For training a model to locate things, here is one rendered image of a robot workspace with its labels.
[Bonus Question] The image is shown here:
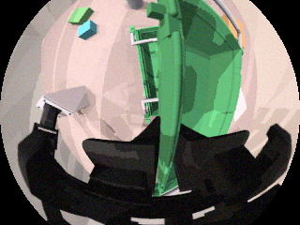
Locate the green rectangular block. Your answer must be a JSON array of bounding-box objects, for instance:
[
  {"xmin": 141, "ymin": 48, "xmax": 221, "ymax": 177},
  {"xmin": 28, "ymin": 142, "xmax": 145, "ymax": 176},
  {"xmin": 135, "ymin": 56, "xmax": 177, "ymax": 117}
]
[{"xmin": 67, "ymin": 7, "xmax": 94, "ymax": 25}]

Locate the grey cylinder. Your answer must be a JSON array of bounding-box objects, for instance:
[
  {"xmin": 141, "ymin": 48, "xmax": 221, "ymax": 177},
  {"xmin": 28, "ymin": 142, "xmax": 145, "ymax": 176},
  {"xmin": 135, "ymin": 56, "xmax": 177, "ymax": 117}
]
[{"xmin": 127, "ymin": 0, "xmax": 143, "ymax": 10}]

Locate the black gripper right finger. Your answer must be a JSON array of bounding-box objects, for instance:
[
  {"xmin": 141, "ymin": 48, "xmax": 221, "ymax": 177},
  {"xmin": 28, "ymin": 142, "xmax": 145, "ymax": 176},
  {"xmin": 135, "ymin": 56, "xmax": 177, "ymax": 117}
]
[{"xmin": 172, "ymin": 124, "xmax": 250, "ymax": 192}]

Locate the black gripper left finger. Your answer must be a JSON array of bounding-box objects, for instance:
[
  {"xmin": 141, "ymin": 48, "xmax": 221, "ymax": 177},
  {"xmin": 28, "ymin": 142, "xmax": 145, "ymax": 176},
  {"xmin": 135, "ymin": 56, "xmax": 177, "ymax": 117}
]
[{"xmin": 82, "ymin": 116, "xmax": 161, "ymax": 195}]

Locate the small light blue block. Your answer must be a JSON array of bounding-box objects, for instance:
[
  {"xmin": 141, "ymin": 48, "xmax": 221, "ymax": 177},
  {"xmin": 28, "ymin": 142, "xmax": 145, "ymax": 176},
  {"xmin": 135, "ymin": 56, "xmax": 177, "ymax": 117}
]
[{"xmin": 78, "ymin": 20, "xmax": 97, "ymax": 40}]

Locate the green plastic tray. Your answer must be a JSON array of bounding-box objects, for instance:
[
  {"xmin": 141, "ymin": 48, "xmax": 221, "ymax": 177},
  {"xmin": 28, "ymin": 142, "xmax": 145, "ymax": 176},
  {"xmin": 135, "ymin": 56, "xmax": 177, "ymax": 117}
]
[{"xmin": 130, "ymin": 25, "xmax": 158, "ymax": 123}]

